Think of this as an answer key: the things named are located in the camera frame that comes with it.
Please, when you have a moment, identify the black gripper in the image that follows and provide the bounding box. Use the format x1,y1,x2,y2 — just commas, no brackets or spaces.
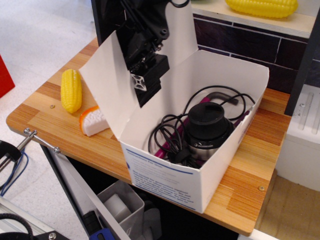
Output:
119,0,170,108

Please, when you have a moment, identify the white cardboard box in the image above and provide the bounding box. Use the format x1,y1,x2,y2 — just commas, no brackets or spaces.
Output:
79,4,269,213

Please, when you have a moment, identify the white orange toy cheese wedge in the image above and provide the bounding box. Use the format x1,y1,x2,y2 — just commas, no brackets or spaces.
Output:
79,105,110,137

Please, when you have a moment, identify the yellow toy corn cob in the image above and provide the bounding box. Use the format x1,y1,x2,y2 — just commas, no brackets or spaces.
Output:
60,69,82,114

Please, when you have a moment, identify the black silver 3d mouse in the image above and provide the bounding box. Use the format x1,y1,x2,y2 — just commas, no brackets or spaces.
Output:
184,102,235,161

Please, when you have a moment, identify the white roll in bin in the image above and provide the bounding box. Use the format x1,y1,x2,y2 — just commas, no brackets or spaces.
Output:
103,193,132,223

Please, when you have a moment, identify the red box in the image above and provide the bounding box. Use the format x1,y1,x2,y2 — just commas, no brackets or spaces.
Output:
0,57,15,98

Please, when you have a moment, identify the yellow toy corn on shelf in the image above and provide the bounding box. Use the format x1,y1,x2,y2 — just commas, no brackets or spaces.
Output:
225,0,299,19

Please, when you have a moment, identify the grey plastic bin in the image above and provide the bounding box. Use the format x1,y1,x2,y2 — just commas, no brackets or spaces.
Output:
97,180,145,240

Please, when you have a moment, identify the metal table clamp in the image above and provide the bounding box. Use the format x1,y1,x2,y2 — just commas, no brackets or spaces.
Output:
0,128,61,172

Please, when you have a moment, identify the wooden shelf board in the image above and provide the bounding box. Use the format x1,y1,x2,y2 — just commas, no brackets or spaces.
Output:
191,0,320,39

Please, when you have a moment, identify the black coiled cable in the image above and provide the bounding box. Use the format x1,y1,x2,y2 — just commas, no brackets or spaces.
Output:
147,85,256,169

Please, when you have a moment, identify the blue cable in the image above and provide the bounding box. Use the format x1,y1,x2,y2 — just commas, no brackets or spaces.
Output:
0,147,30,197

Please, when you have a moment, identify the blue black tool handle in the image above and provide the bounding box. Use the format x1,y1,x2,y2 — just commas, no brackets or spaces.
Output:
82,210,115,240

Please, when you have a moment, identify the black braided cable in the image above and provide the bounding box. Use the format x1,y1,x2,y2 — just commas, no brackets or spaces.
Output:
0,212,35,240

